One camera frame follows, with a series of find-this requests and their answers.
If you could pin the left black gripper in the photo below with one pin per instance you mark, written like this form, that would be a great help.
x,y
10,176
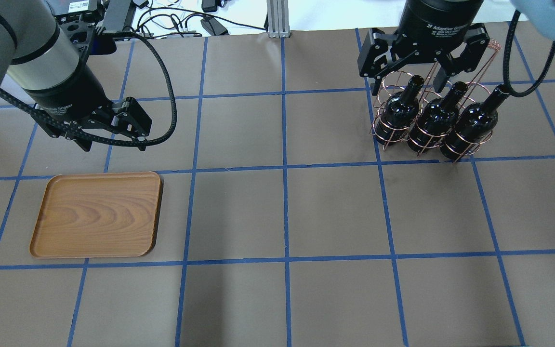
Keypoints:
x,y
68,95

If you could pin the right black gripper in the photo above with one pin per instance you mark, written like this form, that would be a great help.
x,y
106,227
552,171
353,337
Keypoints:
x,y
439,19

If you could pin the dark wine bottle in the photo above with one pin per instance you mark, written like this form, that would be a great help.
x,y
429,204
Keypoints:
x,y
474,125
436,120

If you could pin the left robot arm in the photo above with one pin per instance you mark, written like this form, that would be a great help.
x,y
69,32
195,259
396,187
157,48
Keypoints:
x,y
45,73

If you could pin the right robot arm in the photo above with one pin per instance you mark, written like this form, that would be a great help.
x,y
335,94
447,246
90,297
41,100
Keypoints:
x,y
542,15

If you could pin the dark wine bottle end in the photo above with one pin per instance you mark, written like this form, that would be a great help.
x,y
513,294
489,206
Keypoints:
x,y
399,112

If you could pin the wooden tray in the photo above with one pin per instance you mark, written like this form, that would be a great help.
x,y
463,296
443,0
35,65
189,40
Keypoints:
x,y
102,215

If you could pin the copper wire bottle basket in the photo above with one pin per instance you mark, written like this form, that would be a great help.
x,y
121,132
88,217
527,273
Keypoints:
x,y
476,93

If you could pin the aluminium frame post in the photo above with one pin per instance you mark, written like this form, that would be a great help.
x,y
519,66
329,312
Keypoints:
x,y
278,19

